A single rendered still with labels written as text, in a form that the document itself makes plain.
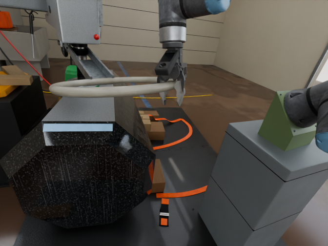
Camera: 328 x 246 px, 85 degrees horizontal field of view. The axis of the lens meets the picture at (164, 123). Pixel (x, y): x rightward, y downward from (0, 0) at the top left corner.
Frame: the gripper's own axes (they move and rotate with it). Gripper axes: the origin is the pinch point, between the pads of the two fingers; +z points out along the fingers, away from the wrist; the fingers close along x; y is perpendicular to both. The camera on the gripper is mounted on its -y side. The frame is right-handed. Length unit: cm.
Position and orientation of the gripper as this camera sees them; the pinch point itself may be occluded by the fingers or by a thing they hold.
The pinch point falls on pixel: (171, 102)
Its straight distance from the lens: 66.2
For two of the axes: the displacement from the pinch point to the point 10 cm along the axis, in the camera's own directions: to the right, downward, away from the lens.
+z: 0.2, 9.5, 3.1
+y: 4.2, -2.9, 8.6
